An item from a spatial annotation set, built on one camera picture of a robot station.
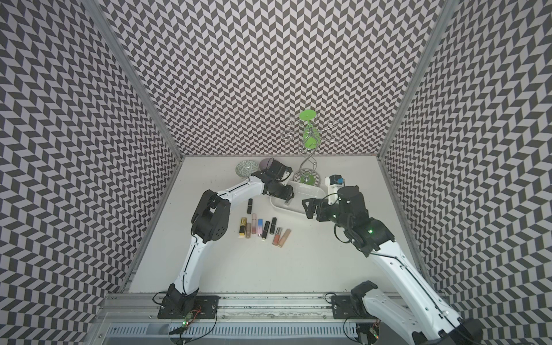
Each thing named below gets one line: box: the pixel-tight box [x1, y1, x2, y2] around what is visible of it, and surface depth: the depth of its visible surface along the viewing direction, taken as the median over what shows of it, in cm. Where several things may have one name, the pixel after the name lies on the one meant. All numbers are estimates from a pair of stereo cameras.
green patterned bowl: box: [235, 159, 259, 179], surface depth 113 cm
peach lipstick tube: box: [277, 227, 292, 248], surface depth 90 cm
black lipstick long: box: [261, 220, 271, 240], surface depth 93 cm
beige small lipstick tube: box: [245, 222, 252, 239], surface depth 92 cm
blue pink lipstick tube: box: [257, 218, 264, 238], surface depth 93 cm
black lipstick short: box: [269, 217, 278, 236], surface depth 93 cm
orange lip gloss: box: [272, 227, 283, 246], surface depth 90 cm
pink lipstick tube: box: [251, 213, 258, 235], surface depth 95 cm
